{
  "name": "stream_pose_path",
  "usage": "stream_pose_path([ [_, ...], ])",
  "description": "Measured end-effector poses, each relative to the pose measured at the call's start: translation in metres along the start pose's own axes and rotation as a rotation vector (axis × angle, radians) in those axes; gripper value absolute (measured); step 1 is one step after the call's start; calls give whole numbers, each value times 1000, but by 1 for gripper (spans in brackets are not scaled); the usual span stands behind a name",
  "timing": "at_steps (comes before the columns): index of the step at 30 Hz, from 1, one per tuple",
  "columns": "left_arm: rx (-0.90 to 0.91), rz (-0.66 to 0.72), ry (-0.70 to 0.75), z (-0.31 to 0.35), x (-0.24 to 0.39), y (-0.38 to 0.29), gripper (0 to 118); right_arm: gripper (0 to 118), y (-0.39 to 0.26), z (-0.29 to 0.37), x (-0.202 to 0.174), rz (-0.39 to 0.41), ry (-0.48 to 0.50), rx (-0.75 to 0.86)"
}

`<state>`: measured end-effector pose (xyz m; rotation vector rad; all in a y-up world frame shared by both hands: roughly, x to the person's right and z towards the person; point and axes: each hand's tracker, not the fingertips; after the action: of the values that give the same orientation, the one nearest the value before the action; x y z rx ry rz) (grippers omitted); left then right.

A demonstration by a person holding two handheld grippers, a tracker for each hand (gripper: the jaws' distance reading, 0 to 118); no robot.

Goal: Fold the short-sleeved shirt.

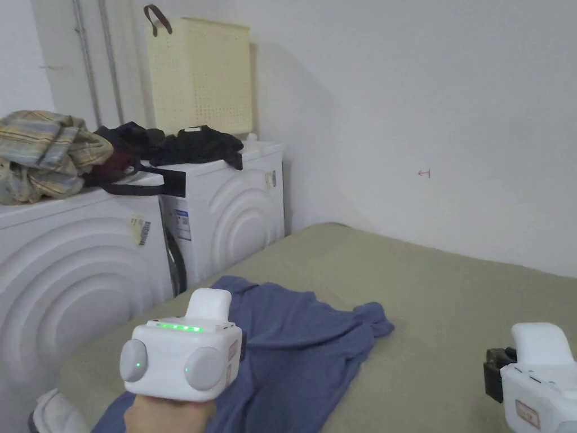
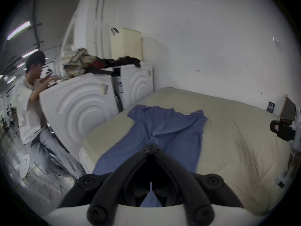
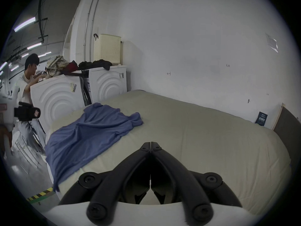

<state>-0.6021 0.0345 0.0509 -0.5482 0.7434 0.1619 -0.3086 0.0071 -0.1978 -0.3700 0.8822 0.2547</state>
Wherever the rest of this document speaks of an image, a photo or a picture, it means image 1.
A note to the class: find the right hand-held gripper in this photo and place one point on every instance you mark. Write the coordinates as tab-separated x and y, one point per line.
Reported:
541	383

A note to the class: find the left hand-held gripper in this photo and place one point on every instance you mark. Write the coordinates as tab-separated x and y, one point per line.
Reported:
176	356

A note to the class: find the person's left hand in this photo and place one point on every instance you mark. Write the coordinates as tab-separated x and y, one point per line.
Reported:
167	417

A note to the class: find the bed with beige sheet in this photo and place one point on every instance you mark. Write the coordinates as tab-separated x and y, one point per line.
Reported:
451	311

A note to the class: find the dark blue shirt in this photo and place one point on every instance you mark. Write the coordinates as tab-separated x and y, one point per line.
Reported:
297	352

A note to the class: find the white washing machine with plaid clothes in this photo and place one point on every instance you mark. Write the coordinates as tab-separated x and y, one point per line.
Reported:
67	270

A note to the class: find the white washing machine with cream basket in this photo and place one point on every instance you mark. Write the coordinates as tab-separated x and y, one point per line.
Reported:
234	212

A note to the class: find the grey wall pipe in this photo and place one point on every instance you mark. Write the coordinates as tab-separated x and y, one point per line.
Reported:
112	63
86	67

